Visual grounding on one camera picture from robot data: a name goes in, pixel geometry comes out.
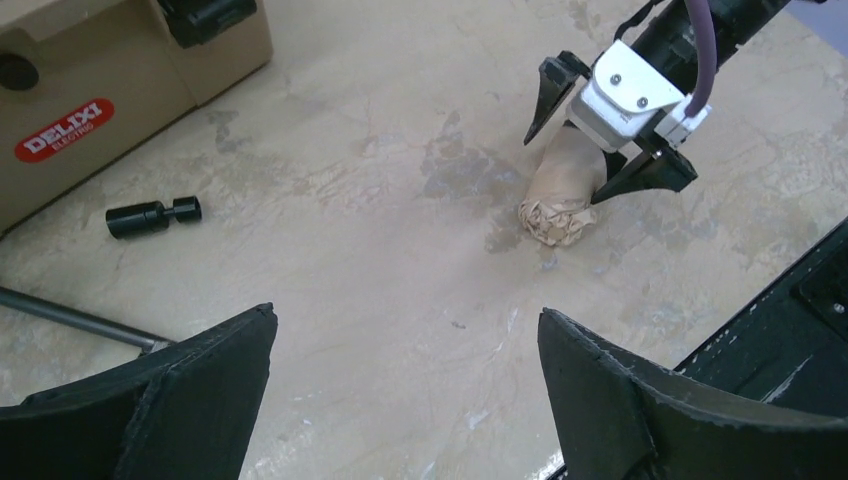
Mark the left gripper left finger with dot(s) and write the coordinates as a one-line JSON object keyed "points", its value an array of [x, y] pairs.
{"points": [[186, 411]]}

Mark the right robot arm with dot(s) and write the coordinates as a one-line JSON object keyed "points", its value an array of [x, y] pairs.
{"points": [[687, 42]]}

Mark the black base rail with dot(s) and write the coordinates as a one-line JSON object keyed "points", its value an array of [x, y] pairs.
{"points": [[788, 346]]}

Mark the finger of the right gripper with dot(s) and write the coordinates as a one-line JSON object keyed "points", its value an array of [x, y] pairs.
{"points": [[557, 77], [658, 166]]}

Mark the black hex key tool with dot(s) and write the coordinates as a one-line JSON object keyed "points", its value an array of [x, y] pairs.
{"points": [[145, 341]]}

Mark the beige folding umbrella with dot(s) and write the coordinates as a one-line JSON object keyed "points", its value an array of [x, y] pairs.
{"points": [[557, 206]]}

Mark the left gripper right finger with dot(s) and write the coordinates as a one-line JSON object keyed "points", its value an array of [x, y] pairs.
{"points": [[620, 416]]}

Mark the small black cylinder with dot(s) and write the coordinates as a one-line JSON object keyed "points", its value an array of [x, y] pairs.
{"points": [[151, 217]]}

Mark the tan hard case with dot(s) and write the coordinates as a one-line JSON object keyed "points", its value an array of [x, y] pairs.
{"points": [[83, 82]]}

